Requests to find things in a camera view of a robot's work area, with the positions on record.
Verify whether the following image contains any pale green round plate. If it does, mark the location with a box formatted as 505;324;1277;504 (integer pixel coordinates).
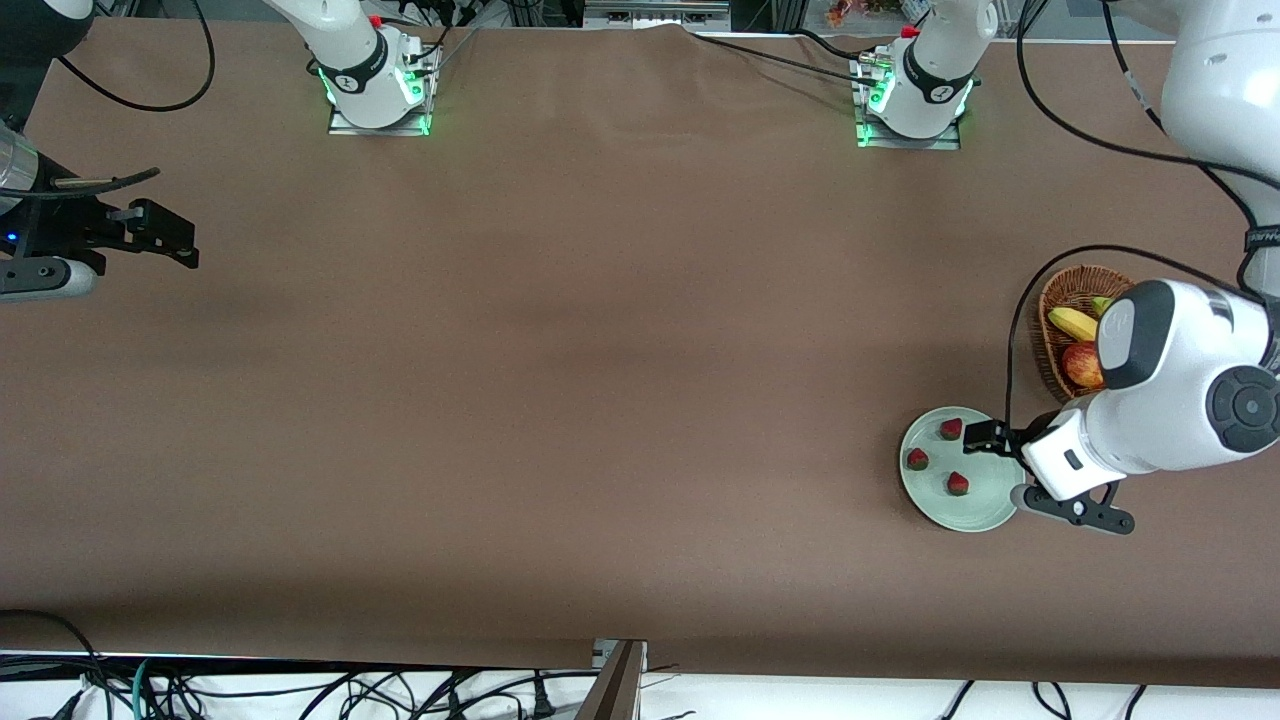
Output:
898;405;1028;533

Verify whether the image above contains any red yellow apple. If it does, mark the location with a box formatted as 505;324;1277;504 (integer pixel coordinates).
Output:
1062;342;1106;391

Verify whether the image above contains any yellow banana bunch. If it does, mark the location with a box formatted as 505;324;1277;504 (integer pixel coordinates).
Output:
1047;296;1116;343

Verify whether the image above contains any brown wicker basket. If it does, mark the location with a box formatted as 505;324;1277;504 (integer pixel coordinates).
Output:
1037;264;1138;403

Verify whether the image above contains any brown table cloth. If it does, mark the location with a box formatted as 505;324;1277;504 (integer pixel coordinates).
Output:
0;18;1280;691

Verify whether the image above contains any orange red background object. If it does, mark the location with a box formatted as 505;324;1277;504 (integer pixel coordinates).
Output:
825;0;906;29

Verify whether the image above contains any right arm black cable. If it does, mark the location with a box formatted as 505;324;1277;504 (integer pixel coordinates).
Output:
0;0;217;201

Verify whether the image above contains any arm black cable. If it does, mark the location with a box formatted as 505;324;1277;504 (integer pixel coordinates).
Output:
0;0;217;201
1005;0;1280;436

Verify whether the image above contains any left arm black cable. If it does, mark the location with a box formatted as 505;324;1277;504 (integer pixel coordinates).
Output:
1005;0;1280;436

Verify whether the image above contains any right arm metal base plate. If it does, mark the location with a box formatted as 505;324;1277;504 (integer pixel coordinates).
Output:
328;45;436;137

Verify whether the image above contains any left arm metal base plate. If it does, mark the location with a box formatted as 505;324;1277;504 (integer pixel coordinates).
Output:
855;55;963;151

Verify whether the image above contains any black cable on cloth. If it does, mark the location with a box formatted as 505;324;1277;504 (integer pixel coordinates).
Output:
685;28;881;89

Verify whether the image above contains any silver metal bracket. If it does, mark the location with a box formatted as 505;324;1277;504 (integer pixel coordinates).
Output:
592;638;649;673

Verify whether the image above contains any dark angled frame beam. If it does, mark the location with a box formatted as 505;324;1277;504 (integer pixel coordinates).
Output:
575;640;646;720

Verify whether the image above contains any grey metal frame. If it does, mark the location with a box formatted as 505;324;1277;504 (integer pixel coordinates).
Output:
583;0;733;31

